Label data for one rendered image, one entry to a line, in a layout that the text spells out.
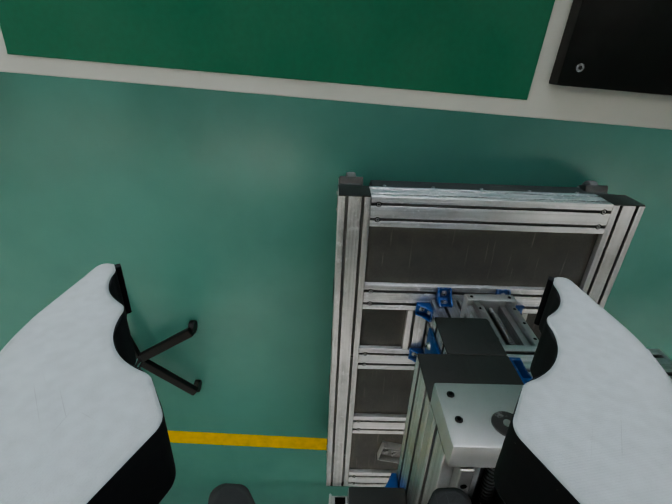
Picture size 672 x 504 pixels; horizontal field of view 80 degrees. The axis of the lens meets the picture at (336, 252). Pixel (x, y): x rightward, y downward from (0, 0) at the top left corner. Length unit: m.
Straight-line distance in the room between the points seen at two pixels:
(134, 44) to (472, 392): 0.56
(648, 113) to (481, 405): 0.41
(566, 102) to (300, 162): 0.89
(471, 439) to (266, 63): 0.47
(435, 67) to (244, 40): 0.22
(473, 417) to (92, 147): 1.32
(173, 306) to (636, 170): 1.66
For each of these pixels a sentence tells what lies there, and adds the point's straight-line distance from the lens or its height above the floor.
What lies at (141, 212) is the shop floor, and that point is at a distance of 1.51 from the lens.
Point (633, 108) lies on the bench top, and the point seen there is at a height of 0.75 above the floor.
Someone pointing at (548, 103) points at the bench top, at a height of 0.75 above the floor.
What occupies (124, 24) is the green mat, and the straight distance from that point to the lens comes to 0.57.
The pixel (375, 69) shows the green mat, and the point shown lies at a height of 0.75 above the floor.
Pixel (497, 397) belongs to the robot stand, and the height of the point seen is 0.92.
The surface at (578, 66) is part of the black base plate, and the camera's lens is 0.57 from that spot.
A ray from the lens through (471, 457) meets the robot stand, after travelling 0.49.
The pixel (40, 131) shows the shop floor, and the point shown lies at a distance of 1.57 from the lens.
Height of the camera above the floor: 1.27
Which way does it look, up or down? 63 degrees down
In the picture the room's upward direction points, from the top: 179 degrees clockwise
